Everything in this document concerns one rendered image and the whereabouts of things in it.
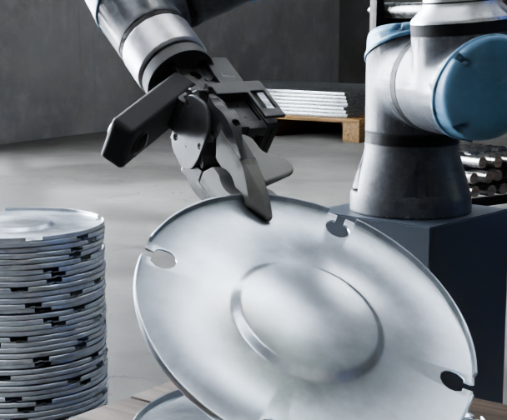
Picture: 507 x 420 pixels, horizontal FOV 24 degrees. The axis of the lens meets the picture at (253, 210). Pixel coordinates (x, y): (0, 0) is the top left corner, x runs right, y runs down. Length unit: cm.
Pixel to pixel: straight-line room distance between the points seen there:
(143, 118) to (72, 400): 94
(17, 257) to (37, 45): 471
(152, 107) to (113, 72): 591
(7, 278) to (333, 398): 102
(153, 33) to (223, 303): 33
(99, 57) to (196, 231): 591
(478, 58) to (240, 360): 52
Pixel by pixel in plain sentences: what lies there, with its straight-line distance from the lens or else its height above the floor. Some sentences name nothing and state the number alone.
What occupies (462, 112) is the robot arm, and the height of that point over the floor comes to 59.
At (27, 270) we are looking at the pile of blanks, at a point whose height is 30.
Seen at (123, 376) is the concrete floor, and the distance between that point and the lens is 236.
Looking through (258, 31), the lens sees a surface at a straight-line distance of 820.
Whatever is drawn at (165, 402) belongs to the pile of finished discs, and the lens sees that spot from 107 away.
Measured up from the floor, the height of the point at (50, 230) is 35.
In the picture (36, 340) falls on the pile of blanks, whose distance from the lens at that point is 191.
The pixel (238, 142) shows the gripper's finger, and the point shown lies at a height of 58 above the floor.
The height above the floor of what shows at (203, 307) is 47.
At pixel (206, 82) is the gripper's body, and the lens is 118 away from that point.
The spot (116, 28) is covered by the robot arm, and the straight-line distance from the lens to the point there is 122.
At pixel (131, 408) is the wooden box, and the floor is 35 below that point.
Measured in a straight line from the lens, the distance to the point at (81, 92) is 681.
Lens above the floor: 70
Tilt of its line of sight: 10 degrees down
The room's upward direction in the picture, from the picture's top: straight up
